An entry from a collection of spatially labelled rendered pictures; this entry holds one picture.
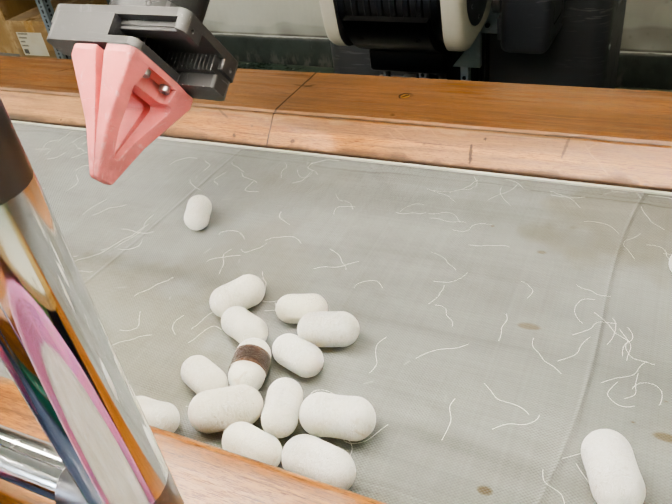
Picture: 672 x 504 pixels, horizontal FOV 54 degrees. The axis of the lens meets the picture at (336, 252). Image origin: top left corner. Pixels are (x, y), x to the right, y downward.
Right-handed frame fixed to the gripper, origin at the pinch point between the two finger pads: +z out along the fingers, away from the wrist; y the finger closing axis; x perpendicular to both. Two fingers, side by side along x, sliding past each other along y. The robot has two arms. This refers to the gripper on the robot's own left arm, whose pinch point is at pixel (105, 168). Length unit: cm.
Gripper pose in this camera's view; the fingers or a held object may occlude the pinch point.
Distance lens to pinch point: 43.3
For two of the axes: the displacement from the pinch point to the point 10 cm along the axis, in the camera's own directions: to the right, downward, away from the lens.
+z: -2.5, 9.5, -1.7
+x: 3.4, 2.6, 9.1
